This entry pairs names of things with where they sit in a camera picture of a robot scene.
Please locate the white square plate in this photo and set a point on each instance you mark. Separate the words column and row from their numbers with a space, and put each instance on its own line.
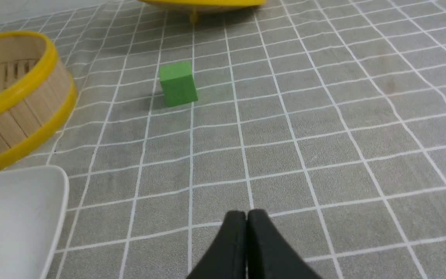
column 33, row 206

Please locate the yellow rimmed steamer lid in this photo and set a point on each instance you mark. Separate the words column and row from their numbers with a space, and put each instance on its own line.
column 195, row 7

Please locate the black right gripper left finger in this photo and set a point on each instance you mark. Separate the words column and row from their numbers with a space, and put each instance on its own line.
column 226, row 256

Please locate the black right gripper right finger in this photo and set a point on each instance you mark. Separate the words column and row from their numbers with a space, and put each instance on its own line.
column 269, row 255

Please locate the grey checked tablecloth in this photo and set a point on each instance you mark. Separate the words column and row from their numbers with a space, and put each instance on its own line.
column 328, row 114

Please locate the green wooden cube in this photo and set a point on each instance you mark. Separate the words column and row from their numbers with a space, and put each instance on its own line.
column 177, row 83

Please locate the bamboo steamer basket yellow rim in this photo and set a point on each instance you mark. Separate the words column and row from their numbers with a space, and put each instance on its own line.
column 37, row 93

